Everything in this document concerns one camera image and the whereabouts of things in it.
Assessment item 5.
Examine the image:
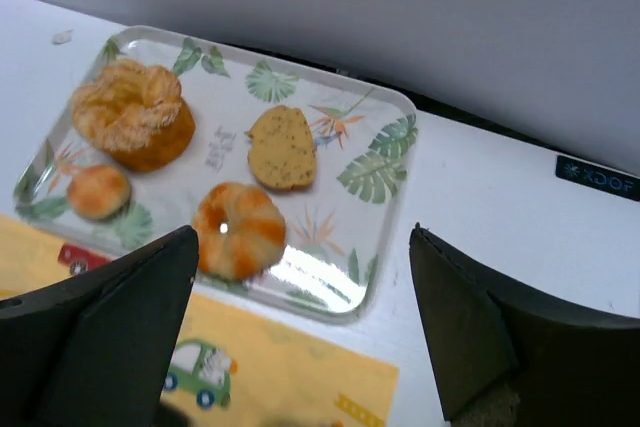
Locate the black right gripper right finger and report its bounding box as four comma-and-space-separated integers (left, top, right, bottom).
409, 226, 639, 426

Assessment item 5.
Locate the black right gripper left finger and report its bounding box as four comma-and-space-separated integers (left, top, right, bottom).
1, 226, 198, 426

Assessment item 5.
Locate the small round bun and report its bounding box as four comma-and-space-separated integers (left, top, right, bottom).
66, 164, 131, 221

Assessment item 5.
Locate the seeded bread slice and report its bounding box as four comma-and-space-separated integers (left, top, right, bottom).
246, 105, 317, 191

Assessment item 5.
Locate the yellow vehicle-print placemat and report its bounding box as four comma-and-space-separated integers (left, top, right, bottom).
1, 218, 398, 426

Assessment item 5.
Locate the black XDOF label right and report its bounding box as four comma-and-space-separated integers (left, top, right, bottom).
555, 155, 640, 202

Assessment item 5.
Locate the leaf-patterned white tray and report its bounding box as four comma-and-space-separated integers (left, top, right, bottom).
13, 26, 418, 322

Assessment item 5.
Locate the twisted ring bread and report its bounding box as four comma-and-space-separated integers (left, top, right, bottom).
192, 182, 287, 281

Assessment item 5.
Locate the large sugared ring cake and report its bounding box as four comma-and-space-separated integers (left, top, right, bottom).
70, 59, 196, 172

